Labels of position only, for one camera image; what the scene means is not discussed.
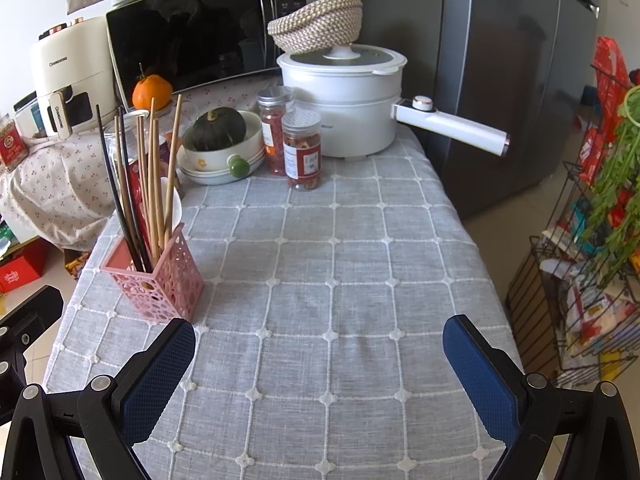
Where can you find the red tin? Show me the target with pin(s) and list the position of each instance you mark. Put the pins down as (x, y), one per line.
(10, 145)

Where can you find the purple label glass jar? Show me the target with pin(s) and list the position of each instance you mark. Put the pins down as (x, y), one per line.
(129, 160)

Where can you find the short red label jar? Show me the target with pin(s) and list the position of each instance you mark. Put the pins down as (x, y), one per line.
(302, 160)

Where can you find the grey checked tablecloth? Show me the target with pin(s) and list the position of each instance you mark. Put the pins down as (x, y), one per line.
(325, 260)

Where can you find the black chopstick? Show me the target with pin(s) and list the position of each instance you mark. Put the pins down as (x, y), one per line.
(112, 185)
(130, 185)

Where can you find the woven basket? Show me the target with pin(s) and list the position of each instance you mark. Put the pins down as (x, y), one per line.
(320, 22)

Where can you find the red snack packet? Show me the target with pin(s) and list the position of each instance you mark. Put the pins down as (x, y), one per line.
(607, 90)

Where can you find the pink plastic utensil basket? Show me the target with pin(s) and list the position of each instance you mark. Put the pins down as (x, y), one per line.
(170, 280)

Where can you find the black microwave oven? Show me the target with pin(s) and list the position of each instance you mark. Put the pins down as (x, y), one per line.
(200, 25)

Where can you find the grey refrigerator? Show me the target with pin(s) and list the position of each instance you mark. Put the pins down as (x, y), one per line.
(500, 85)

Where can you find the green pumpkin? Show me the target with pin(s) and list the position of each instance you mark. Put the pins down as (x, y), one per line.
(215, 132)

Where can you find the tall jar of red snacks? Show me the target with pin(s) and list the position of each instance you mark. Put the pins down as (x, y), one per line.
(274, 135)

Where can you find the white bowl with green knob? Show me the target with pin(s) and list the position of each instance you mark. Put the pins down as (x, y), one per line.
(220, 162)

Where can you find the white electric pot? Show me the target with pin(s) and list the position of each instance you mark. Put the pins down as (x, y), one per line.
(340, 105)

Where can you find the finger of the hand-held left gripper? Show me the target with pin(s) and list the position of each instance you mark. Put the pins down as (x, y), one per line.
(20, 320)

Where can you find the small tangerine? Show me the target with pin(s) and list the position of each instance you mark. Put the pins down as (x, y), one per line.
(172, 142)

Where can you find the plastic bag of snacks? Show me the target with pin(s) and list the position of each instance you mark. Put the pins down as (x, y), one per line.
(595, 310)

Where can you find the white air fryer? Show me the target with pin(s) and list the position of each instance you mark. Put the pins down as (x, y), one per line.
(65, 65)

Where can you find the white plate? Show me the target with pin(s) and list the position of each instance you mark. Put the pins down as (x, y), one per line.
(205, 177)

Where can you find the large tangerine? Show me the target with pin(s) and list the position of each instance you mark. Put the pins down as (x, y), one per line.
(151, 91)

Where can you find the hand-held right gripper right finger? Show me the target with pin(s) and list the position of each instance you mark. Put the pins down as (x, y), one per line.
(480, 385)

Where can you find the green leafy vegetable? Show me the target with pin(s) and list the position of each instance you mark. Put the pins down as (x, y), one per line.
(617, 175)

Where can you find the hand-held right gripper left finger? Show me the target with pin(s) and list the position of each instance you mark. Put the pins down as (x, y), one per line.
(155, 385)

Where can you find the white spoon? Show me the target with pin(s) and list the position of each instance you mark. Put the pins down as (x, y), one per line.
(172, 210)

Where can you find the red cardboard box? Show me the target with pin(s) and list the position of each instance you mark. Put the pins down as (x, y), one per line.
(22, 272)

